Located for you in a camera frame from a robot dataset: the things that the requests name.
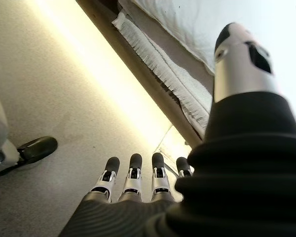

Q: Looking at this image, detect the white paper card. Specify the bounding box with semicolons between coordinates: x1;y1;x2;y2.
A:
152;124;194;178

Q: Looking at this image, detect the white duvet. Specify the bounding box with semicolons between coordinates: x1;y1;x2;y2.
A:
132;0;296;117

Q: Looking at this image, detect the silver right robot leg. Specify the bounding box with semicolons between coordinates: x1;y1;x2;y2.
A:
0;76;21;173

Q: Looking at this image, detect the white bed sheet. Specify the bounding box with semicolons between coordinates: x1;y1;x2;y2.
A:
111;0;214;136

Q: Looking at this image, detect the dark right robot foot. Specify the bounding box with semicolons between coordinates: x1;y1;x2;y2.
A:
0;135;59;176

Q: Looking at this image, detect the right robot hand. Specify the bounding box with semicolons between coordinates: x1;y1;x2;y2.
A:
58;22;296;237

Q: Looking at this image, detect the brown bed base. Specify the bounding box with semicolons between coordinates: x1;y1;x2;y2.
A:
75;0;205;149

